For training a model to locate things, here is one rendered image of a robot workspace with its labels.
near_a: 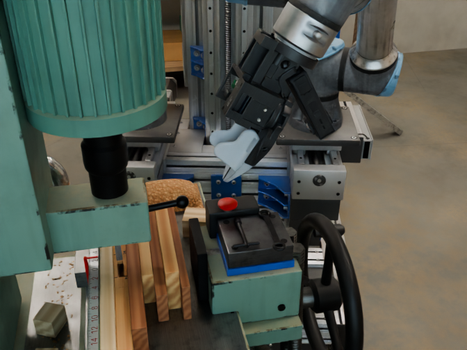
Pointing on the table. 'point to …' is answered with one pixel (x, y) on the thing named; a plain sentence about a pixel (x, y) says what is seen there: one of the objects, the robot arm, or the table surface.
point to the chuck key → (242, 235)
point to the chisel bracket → (97, 217)
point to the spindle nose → (106, 165)
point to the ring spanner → (272, 230)
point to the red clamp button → (227, 203)
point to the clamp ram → (199, 258)
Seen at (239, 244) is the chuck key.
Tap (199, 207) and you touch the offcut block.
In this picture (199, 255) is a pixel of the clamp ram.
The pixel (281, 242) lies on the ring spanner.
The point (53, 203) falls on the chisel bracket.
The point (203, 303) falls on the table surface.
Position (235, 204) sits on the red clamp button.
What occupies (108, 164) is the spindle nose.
